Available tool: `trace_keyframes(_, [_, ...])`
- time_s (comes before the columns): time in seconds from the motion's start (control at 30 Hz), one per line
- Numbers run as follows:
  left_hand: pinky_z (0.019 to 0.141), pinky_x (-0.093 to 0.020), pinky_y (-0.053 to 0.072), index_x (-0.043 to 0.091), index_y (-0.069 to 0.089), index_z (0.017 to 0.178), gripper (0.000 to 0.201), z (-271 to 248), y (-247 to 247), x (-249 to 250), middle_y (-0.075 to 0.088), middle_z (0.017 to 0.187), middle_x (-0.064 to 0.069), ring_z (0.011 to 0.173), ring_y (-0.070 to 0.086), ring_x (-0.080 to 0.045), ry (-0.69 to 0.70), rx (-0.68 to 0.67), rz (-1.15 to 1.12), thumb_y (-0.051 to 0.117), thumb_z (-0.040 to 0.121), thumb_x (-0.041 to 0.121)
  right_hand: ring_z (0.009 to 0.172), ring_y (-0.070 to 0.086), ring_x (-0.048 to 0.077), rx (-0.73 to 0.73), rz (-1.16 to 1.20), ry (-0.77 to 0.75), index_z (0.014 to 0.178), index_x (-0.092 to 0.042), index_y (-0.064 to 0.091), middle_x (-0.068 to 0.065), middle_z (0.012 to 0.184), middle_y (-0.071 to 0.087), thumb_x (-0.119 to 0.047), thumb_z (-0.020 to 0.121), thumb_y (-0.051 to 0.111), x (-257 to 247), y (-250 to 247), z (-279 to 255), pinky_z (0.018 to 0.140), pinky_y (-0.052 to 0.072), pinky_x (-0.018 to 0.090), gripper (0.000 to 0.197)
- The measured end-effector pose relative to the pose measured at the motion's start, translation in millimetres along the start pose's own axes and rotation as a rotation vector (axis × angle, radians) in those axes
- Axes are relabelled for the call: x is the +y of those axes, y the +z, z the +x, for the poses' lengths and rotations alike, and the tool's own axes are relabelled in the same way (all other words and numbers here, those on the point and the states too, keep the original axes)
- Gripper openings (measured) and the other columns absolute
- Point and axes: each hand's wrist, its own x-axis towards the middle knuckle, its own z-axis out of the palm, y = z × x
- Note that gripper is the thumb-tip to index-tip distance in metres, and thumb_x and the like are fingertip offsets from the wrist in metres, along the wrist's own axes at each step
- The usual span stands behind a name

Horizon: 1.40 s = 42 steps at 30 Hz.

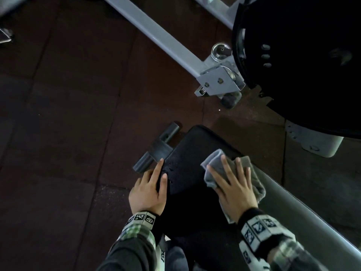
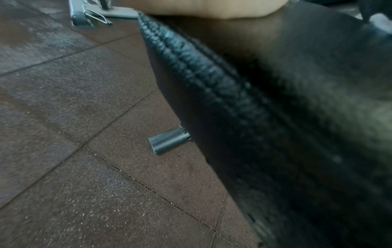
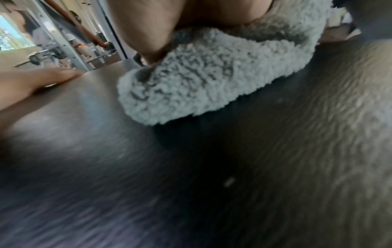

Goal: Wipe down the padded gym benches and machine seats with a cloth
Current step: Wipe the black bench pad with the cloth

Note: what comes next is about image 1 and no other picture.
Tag person's right hand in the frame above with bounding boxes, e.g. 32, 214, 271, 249
207, 154, 259, 223

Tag person's left hand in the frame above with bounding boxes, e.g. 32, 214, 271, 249
128, 158, 168, 216

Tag grey cleaning cloth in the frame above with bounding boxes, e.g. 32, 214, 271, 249
200, 149, 267, 223

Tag black padded bench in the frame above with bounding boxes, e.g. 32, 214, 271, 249
132, 122, 361, 271

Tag grey gym machine frame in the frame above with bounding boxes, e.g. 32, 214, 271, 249
101, 0, 361, 158

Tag person's left forearm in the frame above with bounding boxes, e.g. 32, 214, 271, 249
96, 222, 158, 271

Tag person's right forearm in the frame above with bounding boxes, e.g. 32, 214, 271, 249
266, 237, 331, 271

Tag person's dark trousers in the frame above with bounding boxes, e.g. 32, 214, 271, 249
165, 239, 198, 271

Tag left marker wristband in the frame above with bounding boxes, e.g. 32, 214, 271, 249
124, 210, 163, 246

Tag marker wristband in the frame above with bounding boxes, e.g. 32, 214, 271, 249
124, 210, 163, 246
238, 207, 297, 254

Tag right marker wristband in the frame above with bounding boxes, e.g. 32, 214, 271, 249
238, 207, 297, 254

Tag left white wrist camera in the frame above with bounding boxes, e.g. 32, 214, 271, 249
158, 237, 167, 263

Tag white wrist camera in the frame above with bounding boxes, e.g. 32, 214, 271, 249
239, 241, 271, 271
158, 237, 167, 263

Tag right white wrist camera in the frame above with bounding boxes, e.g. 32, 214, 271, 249
239, 241, 271, 271

